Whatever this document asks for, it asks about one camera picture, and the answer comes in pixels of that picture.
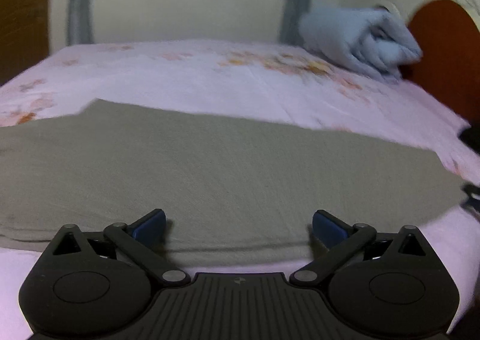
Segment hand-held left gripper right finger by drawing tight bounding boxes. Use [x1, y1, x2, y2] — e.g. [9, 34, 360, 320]
[289, 210, 432, 286]

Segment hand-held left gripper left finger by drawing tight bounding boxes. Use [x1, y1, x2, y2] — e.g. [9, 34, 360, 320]
[47, 209, 190, 287]

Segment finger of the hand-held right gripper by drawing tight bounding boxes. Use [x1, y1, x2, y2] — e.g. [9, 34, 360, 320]
[462, 183, 480, 217]

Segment light blue folded duvet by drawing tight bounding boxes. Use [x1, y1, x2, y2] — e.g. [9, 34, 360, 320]
[299, 6, 424, 83]

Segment red-brown wooden headboard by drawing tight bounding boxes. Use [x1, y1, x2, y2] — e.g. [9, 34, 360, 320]
[407, 0, 480, 125]

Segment brown wooden door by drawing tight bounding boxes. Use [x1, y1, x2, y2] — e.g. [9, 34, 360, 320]
[0, 0, 53, 86]

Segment grey pants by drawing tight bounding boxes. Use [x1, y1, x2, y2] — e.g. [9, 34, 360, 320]
[0, 98, 467, 262]

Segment bed with pink floral sheet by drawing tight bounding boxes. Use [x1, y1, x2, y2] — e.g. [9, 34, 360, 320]
[0, 40, 480, 340]

